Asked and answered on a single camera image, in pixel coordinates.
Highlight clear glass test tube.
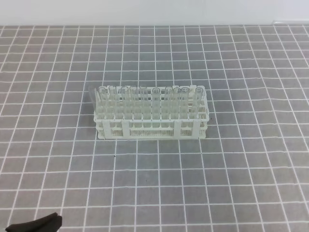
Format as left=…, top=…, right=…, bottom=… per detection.
left=190, top=87, right=204, bottom=119

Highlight white test tube rack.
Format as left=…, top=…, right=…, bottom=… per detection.
left=94, top=85, right=210, bottom=140

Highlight clear tube leftmost leaning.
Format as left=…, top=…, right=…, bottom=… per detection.
left=88, top=86, right=97, bottom=112

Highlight grey grid tablecloth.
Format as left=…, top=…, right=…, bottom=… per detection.
left=0, top=25, right=309, bottom=232

